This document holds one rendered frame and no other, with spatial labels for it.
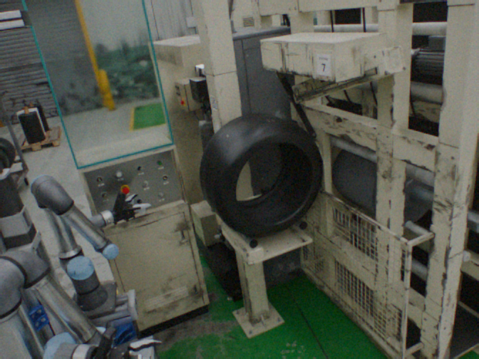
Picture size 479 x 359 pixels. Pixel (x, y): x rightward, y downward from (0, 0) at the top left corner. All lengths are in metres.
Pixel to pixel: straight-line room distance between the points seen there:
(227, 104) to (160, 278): 1.22
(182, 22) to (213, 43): 9.02
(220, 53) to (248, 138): 0.49
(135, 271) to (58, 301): 1.15
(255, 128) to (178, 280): 1.32
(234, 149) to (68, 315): 0.88
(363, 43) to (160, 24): 9.54
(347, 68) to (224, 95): 0.69
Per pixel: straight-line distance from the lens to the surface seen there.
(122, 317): 2.12
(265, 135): 1.67
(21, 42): 11.24
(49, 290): 1.41
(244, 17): 5.28
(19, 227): 1.61
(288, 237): 2.07
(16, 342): 1.41
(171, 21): 10.92
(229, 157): 1.64
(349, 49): 1.54
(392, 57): 1.55
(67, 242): 2.05
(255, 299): 2.59
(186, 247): 2.52
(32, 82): 11.29
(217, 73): 1.94
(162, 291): 2.65
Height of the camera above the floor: 1.94
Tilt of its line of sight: 24 degrees down
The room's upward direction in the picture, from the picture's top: 8 degrees counter-clockwise
